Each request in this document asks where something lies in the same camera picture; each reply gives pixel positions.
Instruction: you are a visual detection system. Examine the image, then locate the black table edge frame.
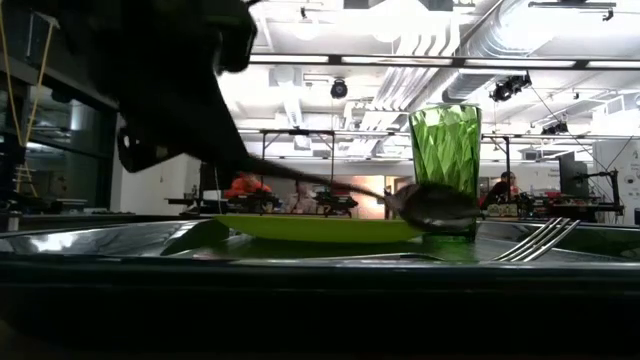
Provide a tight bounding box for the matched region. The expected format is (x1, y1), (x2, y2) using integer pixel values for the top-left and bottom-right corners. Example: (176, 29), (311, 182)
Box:
(0, 209), (217, 232)

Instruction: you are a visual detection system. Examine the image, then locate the overhead frame bar with lights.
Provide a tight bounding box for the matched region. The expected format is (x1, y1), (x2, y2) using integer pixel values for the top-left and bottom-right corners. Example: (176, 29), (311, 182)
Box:
(248, 52), (640, 71)

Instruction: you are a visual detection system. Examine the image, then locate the person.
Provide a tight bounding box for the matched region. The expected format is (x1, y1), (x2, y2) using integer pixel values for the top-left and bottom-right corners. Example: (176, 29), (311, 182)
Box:
(223, 172), (274, 200)
(284, 182), (319, 215)
(480, 170), (521, 210)

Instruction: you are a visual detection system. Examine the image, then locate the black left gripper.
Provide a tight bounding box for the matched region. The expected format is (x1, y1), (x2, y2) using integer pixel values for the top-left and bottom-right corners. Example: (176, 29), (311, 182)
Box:
(99, 54), (251, 166)

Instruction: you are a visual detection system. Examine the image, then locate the fork with orange handle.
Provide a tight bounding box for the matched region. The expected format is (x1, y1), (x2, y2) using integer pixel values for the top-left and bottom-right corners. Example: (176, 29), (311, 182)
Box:
(319, 216), (582, 264)

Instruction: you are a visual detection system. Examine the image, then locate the yellow cord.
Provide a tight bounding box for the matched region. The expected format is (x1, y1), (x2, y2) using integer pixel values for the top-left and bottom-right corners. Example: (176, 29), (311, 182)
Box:
(0, 0), (56, 197)

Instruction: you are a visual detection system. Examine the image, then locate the black monitor on stand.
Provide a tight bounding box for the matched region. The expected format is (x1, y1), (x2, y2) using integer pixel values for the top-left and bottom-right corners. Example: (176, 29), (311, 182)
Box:
(199, 162), (237, 192)

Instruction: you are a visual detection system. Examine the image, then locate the silver metal spoon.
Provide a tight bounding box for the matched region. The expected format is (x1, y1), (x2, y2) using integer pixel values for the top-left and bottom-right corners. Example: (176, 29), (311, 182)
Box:
(238, 155), (485, 235)

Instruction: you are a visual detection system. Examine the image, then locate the dark green plastic tray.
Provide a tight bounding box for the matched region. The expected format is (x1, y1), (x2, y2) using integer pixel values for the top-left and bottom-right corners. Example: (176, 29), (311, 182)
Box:
(0, 218), (640, 351)

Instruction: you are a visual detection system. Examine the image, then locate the silver ventilation duct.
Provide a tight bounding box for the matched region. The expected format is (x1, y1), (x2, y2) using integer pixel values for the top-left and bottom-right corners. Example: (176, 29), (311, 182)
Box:
(442, 0), (551, 104)

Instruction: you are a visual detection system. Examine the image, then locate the black monitor on arm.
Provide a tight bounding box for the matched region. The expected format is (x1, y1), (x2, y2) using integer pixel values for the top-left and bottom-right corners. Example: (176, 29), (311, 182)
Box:
(558, 151), (591, 198)

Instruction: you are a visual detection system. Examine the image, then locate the green faceted glass tumbler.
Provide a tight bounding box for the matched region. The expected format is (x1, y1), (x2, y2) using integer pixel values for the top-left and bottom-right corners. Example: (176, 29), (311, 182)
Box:
(408, 103), (484, 244)

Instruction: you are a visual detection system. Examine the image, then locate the black background station frame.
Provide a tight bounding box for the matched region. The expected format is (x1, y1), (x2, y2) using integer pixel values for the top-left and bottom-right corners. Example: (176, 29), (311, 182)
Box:
(259, 128), (336, 217)

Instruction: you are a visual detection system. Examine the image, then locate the lime green plate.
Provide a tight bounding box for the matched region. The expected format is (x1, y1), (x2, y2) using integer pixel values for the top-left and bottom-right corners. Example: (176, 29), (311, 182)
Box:
(213, 213), (426, 245)

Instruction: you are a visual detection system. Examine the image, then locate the black hanging camera cluster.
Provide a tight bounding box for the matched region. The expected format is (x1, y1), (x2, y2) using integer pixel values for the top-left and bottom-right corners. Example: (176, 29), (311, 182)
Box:
(488, 73), (533, 103)

